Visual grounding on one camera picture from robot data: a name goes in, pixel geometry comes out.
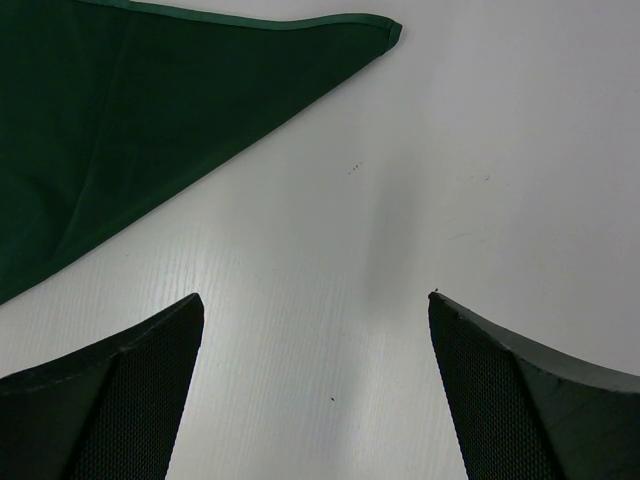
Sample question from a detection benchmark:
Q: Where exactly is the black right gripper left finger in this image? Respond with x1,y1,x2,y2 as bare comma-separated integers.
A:
1,293,204,479

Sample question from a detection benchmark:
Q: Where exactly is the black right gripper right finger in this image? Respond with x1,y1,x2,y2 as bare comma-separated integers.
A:
429,292,639,479

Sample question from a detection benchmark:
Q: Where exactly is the dark green cloth napkin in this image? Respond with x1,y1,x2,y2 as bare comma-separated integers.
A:
1,1,402,301

